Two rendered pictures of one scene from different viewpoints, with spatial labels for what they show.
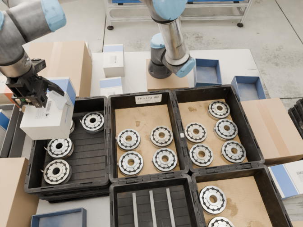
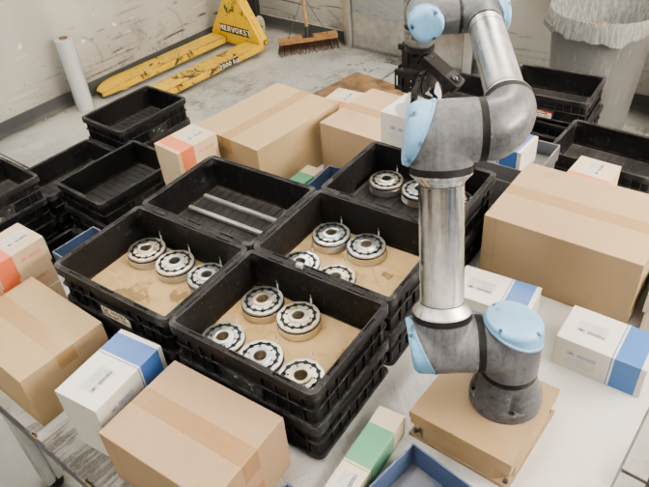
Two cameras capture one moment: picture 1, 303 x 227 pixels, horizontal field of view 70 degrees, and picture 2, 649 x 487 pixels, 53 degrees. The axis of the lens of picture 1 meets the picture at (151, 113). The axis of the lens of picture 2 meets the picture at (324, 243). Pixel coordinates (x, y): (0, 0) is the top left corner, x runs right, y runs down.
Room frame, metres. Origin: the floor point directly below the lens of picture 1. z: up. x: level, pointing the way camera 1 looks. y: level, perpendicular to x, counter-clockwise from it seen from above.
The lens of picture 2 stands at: (1.28, -0.91, 1.93)
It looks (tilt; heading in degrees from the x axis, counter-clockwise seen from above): 38 degrees down; 136
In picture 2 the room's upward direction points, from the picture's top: 5 degrees counter-clockwise
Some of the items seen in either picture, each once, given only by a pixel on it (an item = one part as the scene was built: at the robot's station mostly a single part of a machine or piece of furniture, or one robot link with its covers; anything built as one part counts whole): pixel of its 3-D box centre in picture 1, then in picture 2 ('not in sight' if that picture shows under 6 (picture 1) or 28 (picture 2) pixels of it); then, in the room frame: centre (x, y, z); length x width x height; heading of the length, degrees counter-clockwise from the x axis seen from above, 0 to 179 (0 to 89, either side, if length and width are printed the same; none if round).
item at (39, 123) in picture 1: (51, 107); (425, 127); (0.41, 0.35, 1.10); 0.20 x 0.12 x 0.09; 4
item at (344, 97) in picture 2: not in sight; (341, 108); (-0.23, 0.71, 0.81); 0.16 x 0.12 x 0.07; 99
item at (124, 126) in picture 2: not in sight; (145, 149); (-1.34, 0.48, 0.37); 0.40 x 0.30 x 0.45; 95
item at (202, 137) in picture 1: (195, 132); (298, 316); (0.45, -0.20, 0.86); 0.10 x 0.10 x 0.01
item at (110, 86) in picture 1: (112, 96); (493, 302); (0.72, 0.22, 0.75); 0.20 x 0.12 x 0.09; 11
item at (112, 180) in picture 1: (144, 131); (351, 243); (0.42, 0.03, 0.92); 0.40 x 0.30 x 0.02; 9
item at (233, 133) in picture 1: (226, 128); (260, 358); (0.47, -0.34, 0.86); 0.10 x 0.10 x 0.01
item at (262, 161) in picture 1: (213, 124); (278, 316); (0.46, -0.27, 0.92); 0.40 x 0.30 x 0.02; 9
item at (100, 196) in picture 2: not in sight; (131, 214); (-0.92, 0.11, 0.37); 0.40 x 0.30 x 0.45; 94
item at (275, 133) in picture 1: (263, 133); (198, 448); (0.49, -0.56, 0.78); 0.30 x 0.22 x 0.16; 9
